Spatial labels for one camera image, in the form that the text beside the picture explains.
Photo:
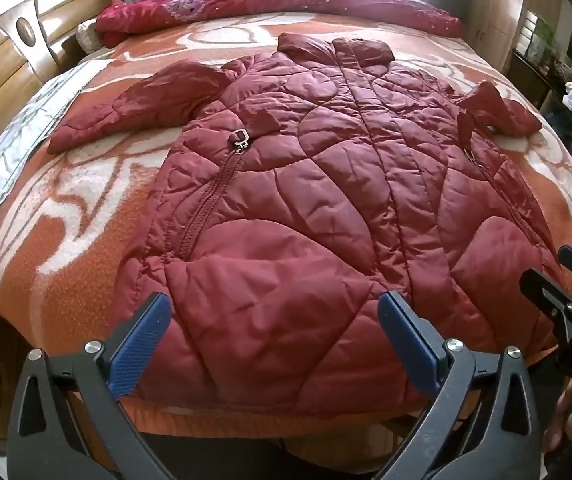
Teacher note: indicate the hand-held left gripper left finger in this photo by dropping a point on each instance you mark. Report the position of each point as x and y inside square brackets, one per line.
[140, 345]

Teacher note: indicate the grey white pillow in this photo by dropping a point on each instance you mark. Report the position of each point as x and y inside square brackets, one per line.
[10, 150]

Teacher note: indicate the wooden headboard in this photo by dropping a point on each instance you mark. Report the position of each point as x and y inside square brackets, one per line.
[0, 60]

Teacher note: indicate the wooden wardrobe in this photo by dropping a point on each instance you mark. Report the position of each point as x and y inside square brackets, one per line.
[506, 0]

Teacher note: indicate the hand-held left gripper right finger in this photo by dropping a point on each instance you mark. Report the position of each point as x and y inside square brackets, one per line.
[408, 345]

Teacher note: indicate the orange and white blanket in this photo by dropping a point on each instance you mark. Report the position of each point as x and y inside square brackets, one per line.
[90, 210]

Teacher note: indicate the dark cluttered cabinet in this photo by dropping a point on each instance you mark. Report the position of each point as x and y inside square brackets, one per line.
[531, 75]

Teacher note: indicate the red quilted jacket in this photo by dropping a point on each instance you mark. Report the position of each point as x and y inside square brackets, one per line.
[316, 185]

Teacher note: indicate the red floral quilt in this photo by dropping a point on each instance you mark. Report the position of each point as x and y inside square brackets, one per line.
[266, 5]

